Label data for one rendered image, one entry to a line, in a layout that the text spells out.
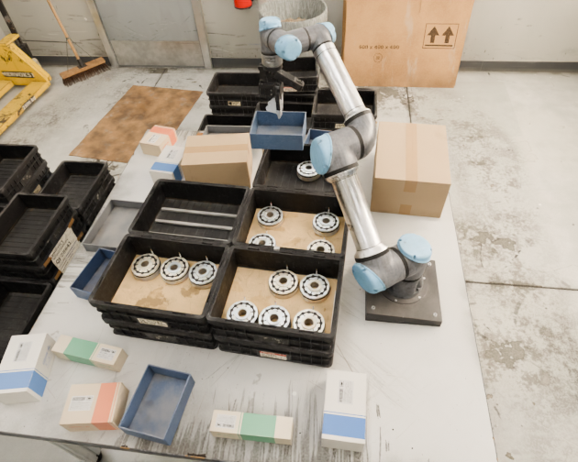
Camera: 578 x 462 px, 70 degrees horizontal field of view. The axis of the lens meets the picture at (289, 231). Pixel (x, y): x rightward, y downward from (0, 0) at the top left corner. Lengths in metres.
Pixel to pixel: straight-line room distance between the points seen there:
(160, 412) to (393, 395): 0.74
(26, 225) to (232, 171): 1.19
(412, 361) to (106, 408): 0.98
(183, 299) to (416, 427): 0.85
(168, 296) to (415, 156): 1.15
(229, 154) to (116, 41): 3.06
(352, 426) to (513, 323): 1.45
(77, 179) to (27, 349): 1.47
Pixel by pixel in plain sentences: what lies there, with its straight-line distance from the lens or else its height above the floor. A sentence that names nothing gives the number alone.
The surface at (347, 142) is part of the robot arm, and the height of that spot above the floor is 1.26.
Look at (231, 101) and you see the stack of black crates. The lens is 3.18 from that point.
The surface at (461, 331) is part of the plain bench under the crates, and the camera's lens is 1.60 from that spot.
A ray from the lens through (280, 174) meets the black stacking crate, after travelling 1.86.
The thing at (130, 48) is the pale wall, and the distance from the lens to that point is 4.81.
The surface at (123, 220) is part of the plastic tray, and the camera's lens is 2.02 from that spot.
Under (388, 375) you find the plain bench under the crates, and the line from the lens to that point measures 1.47.
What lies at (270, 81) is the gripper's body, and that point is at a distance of 1.63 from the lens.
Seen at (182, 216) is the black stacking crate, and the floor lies 0.83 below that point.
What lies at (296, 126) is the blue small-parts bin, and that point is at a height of 1.07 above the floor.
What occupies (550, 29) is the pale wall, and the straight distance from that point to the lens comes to 4.58.
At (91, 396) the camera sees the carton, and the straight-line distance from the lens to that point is 1.51.
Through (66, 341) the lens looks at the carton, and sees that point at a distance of 1.67.
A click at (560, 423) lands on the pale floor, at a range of 2.41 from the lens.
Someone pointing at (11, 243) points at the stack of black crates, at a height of 0.49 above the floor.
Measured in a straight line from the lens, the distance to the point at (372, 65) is 4.09.
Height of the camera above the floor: 2.05
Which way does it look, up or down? 49 degrees down
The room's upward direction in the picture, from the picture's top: 4 degrees counter-clockwise
